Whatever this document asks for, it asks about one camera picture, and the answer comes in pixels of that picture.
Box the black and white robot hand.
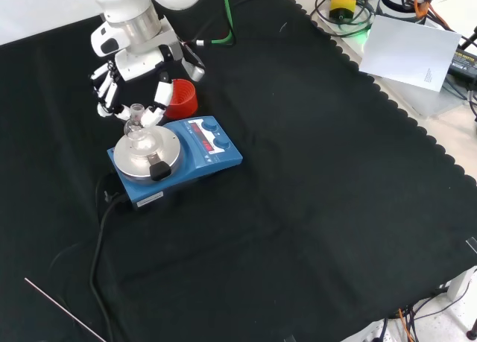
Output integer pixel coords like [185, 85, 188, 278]
[88, 42, 186, 128]

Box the clear glass round-bottom flask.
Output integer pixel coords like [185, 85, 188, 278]
[123, 103, 151, 151]

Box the heater with blue base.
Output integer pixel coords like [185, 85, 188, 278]
[107, 115, 244, 211]

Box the black bench cloth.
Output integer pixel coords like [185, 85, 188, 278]
[0, 0, 477, 342]

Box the yellow stop button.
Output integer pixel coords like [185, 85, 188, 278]
[329, 0, 359, 23]

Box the thin glass rod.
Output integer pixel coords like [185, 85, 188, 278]
[23, 277, 108, 342]

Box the pale board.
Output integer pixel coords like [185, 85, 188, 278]
[358, 14, 463, 94]

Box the black power adapter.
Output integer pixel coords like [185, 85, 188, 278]
[446, 46, 477, 83]

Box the red ribbed flask stand ring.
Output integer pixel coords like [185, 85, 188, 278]
[162, 78, 199, 120]

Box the green cable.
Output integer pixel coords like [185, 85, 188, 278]
[196, 0, 239, 48]

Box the black heater power cable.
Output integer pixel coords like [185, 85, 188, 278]
[88, 172, 130, 342]

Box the orange cable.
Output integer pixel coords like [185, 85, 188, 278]
[412, 0, 454, 32]

